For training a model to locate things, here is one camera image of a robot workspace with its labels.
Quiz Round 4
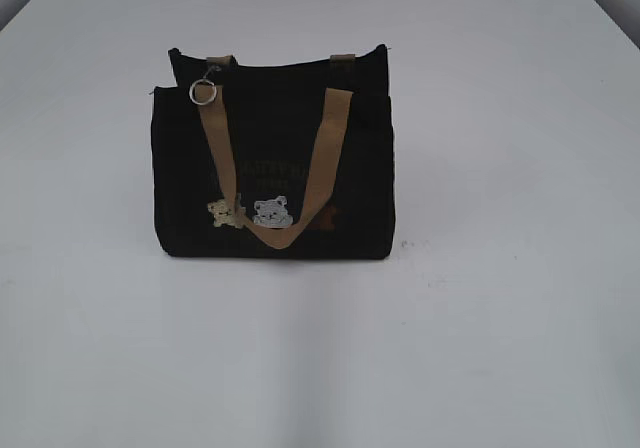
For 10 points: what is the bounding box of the silver zipper pull ring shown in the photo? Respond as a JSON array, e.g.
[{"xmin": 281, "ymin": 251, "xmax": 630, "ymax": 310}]
[{"xmin": 188, "ymin": 64, "xmax": 222, "ymax": 106}]

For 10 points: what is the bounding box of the black canvas tote bag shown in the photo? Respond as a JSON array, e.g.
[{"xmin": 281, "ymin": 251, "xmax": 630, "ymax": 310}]
[{"xmin": 151, "ymin": 45, "xmax": 396, "ymax": 260}]

